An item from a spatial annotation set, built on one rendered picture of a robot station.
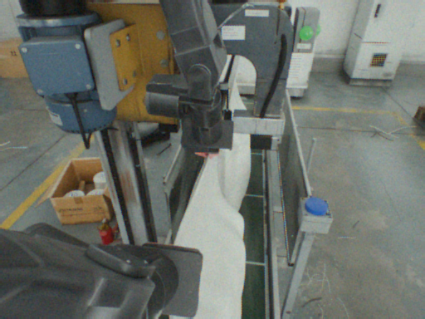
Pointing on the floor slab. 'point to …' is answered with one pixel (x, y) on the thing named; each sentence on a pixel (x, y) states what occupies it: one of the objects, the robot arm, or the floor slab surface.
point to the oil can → (105, 233)
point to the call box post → (297, 272)
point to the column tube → (121, 151)
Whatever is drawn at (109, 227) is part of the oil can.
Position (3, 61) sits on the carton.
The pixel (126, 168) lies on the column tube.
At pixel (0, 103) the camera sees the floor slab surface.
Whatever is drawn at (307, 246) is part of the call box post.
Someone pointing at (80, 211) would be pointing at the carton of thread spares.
